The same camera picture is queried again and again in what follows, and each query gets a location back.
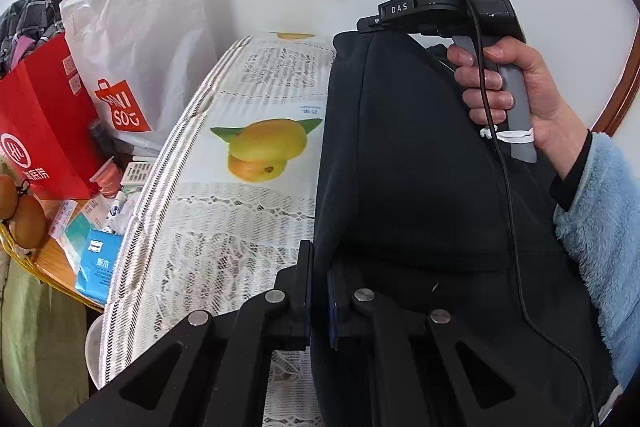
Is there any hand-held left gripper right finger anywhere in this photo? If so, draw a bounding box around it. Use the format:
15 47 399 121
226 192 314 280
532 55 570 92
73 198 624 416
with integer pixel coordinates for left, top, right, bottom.
326 268 597 427

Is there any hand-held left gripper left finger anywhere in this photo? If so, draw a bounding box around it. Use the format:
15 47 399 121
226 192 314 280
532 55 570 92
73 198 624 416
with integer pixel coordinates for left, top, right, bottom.
59 240 316 427

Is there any black garment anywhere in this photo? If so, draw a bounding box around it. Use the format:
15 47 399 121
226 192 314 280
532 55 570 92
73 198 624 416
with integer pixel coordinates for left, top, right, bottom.
310 29 621 427

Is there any person's right forearm blue sleeve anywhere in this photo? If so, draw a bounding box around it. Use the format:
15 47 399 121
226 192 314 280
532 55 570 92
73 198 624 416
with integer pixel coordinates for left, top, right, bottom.
550 131 640 394

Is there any person's right hand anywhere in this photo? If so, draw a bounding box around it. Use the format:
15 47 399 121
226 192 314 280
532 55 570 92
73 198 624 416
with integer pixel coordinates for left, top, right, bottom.
446 40 589 178

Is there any white lace fruit-print tablecloth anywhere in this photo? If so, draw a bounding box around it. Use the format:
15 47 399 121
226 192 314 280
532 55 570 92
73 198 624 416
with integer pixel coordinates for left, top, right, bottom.
97 32 337 427

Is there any blue tissue packet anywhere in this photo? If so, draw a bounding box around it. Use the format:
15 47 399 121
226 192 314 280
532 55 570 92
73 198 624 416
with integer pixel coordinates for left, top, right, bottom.
75 228 124 306

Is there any white bowl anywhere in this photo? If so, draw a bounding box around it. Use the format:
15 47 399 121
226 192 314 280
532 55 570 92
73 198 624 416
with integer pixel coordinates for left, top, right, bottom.
85 314 107 391

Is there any white plastic shopping bag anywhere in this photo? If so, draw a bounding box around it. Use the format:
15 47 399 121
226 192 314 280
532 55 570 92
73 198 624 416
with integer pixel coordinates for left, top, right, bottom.
59 0 219 151

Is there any teal and white packet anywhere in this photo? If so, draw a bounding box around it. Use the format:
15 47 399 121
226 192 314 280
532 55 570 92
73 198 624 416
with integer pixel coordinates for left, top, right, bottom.
61 211 102 275

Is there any green cloth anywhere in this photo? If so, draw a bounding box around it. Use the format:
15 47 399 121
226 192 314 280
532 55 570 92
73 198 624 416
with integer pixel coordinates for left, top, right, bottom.
0 252 92 424

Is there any brown egg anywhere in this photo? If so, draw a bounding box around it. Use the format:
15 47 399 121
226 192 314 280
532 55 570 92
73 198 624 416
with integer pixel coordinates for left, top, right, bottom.
0 174 19 221
10 194 49 249

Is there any red paper shopping bag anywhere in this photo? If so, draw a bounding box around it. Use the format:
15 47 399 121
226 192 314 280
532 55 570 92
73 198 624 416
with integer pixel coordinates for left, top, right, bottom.
0 32 109 201

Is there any dark plaid cloth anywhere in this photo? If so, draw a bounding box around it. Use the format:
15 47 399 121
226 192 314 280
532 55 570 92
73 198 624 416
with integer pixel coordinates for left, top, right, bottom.
0 0 69 75

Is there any brown wooden door frame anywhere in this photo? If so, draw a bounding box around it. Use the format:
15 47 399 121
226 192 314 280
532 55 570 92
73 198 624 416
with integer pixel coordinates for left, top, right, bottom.
591 13 640 134

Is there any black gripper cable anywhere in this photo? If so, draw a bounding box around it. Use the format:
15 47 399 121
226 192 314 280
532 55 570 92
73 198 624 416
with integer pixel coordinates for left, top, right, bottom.
440 0 601 427

